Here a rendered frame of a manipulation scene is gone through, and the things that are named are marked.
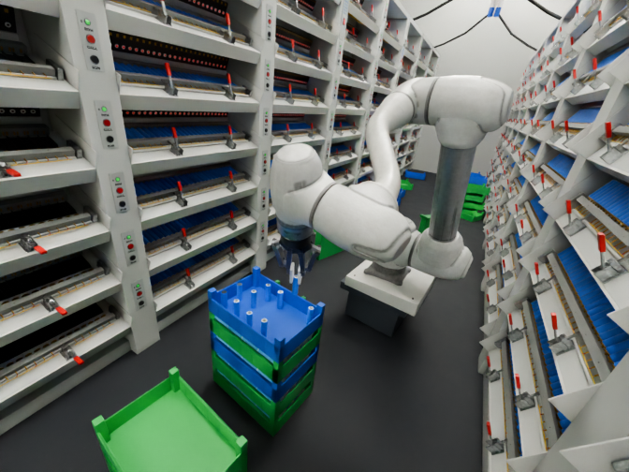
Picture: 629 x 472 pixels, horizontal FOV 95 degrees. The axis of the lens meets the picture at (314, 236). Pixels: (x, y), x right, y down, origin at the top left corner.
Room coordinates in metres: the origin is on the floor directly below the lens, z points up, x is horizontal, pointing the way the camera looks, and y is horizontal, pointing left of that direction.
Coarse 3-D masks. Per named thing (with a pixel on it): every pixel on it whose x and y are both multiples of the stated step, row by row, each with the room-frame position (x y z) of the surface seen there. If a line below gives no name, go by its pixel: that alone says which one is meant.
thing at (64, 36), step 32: (64, 0) 0.78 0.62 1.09; (96, 0) 0.84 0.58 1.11; (32, 32) 0.84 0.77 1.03; (64, 32) 0.77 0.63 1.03; (96, 96) 0.80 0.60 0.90; (96, 128) 0.79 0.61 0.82; (96, 160) 0.77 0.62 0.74; (128, 160) 0.85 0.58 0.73; (96, 192) 0.78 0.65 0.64; (128, 192) 0.83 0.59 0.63; (128, 224) 0.82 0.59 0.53; (128, 288) 0.78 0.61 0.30
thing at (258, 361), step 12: (216, 324) 0.68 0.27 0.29; (228, 336) 0.65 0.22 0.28; (312, 336) 0.71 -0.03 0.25; (240, 348) 0.62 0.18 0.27; (252, 348) 0.64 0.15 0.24; (300, 348) 0.61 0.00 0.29; (312, 348) 0.66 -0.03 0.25; (252, 360) 0.59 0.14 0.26; (264, 360) 0.56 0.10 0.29; (288, 360) 0.57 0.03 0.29; (300, 360) 0.62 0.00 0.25; (264, 372) 0.56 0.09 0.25; (276, 372) 0.53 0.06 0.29; (288, 372) 0.57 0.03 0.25
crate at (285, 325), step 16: (256, 272) 0.84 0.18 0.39; (224, 288) 0.75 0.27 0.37; (256, 288) 0.83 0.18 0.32; (272, 288) 0.81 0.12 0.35; (240, 304) 0.74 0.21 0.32; (256, 304) 0.75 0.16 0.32; (272, 304) 0.76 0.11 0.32; (288, 304) 0.77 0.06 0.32; (304, 304) 0.74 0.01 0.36; (320, 304) 0.69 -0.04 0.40; (224, 320) 0.66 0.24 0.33; (240, 320) 0.61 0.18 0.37; (256, 320) 0.68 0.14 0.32; (272, 320) 0.68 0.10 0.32; (288, 320) 0.69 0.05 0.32; (304, 320) 0.70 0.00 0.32; (320, 320) 0.68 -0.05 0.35; (256, 336) 0.58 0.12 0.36; (272, 336) 0.62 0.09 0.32; (288, 336) 0.63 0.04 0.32; (304, 336) 0.62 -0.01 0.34; (272, 352) 0.54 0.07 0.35; (288, 352) 0.56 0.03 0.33
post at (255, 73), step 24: (240, 0) 1.45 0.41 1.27; (264, 0) 1.41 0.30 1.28; (264, 24) 1.41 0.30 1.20; (264, 48) 1.42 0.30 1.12; (240, 72) 1.45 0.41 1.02; (264, 72) 1.42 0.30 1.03; (264, 96) 1.42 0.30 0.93; (240, 120) 1.45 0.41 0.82; (264, 144) 1.43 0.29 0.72; (264, 216) 1.45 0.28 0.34; (264, 264) 1.46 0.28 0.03
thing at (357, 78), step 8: (344, 56) 2.50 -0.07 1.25; (344, 64) 2.55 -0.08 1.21; (352, 64) 2.67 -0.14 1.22; (344, 72) 2.32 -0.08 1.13; (352, 72) 2.44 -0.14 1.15; (360, 72) 2.69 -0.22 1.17; (344, 80) 2.20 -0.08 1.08; (352, 80) 2.31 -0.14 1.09; (360, 80) 2.51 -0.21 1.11; (368, 80) 2.66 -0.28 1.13; (368, 88) 2.65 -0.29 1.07
